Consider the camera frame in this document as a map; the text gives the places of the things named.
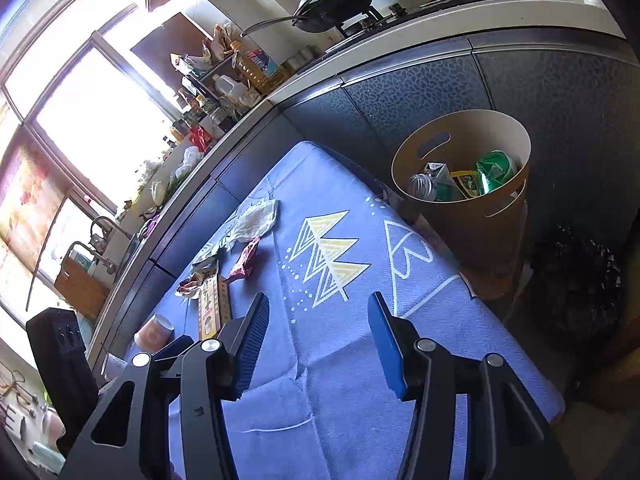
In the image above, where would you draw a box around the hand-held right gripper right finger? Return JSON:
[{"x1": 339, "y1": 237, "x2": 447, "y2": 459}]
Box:
[{"x1": 366, "y1": 290, "x2": 577, "y2": 480}]

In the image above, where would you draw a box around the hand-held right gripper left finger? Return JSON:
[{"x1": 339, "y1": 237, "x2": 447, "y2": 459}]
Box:
[{"x1": 59, "y1": 291, "x2": 272, "y2": 480}]

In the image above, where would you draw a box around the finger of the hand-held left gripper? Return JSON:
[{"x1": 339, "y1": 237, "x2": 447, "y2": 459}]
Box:
[{"x1": 150, "y1": 334, "x2": 197, "y2": 361}]

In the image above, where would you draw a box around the pink white paper cup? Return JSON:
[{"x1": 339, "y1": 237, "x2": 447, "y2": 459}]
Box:
[{"x1": 134, "y1": 314, "x2": 176, "y2": 352}]

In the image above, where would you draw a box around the yellow cardboard box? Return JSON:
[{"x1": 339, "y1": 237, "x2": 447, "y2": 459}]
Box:
[{"x1": 197, "y1": 275, "x2": 233, "y2": 341}]

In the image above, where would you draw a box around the small wrapper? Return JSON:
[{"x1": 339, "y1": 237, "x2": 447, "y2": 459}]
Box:
[{"x1": 192, "y1": 257, "x2": 221, "y2": 281}]

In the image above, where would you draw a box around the red snack wrapper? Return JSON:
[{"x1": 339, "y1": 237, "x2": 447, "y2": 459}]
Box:
[{"x1": 229, "y1": 236, "x2": 262, "y2": 281}]

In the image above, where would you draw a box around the white plastic wrapper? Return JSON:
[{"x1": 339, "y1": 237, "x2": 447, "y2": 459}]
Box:
[{"x1": 227, "y1": 199, "x2": 280, "y2": 251}]

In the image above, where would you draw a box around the beige round bin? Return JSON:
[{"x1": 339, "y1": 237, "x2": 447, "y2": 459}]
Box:
[{"x1": 391, "y1": 109, "x2": 531, "y2": 271}]

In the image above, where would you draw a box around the clear plastic bottle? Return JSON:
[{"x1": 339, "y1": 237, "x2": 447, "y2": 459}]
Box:
[{"x1": 407, "y1": 172, "x2": 466, "y2": 202}]

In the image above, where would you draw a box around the yellow snack wrapper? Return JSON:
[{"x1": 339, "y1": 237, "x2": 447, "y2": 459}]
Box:
[{"x1": 450, "y1": 171, "x2": 483, "y2": 197}]

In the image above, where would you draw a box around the small grey white carton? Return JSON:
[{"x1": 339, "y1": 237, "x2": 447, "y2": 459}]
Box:
[{"x1": 422, "y1": 161, "x2": 453, "y2": 183}]

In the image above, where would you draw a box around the crushed green can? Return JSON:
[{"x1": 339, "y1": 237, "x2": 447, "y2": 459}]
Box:
[{"x1": 475, "y1": 151, "x2": 518, "y2": 193}]

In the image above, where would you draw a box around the black trash bag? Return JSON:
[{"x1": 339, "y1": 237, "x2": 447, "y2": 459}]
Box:
[{"x1": 530, "y1": 227, "x2": 623, "y2": 361}]

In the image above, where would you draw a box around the white mug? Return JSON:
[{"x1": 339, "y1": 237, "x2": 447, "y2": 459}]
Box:
[{"x1": 102, "y1": 352, "x2": 126, "y2": 381}]

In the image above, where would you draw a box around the blue printed tablecloth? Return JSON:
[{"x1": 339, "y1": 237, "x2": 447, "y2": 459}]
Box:
[{"x1": 165, "y1": 140, "x2": 566, "y2": 480}]

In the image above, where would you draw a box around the tall metal faucet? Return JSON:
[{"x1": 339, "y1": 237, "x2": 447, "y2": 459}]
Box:
[
  {"x1": 65, "y1": 241, "x2": 118, "y2": 277},
  {"x1": 90, "y1": 216, "x2": 132, "y2": 251}
]

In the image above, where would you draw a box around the printed window blind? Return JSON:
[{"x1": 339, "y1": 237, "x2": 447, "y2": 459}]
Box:
[{"x1": 0, "y1": 145, "x2": 67, "y2": 261}]

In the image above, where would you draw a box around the clear plastic bag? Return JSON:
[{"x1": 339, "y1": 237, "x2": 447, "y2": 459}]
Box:
[{"x1": 172, "y1": 146, "x2": 203, "y2": 181}]

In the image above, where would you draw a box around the red bag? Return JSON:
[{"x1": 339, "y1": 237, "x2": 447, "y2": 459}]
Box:
[{"x1": 189, "y1": 126, "x2": 213, "y2": 153}]

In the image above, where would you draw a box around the row of seasoning bottles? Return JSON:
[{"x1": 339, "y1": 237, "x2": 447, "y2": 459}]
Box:
[{"x1": 165, "y1": 87, "x2": 221, "y2": 146}]

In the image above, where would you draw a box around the white plastic jug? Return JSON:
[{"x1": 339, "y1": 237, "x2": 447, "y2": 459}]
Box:
[{"x1": 212, "y1": 74, "x2": 251, "y2": 107}]

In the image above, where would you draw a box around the grey kitchen cabinet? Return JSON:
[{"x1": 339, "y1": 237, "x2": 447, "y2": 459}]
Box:
[{"x1": 85, "y1": 27, "x2": 640, "y2": 361}]

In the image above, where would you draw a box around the yellow cooking oil bottle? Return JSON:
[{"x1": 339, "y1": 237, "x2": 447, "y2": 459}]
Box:
[{"x1": 237, "y1": 50, "x2": 281, "y2": 92}]

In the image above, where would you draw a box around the black rack with packets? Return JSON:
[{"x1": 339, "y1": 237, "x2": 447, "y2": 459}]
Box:
[{"x1": 170, "y1": 22, "x2": 243, "y2": 92}]

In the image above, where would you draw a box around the black wok with lid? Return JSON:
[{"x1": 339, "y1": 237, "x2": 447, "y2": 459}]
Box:
[{"x1": 292, "y1": 0, "x2": 375, "y2": 33}]

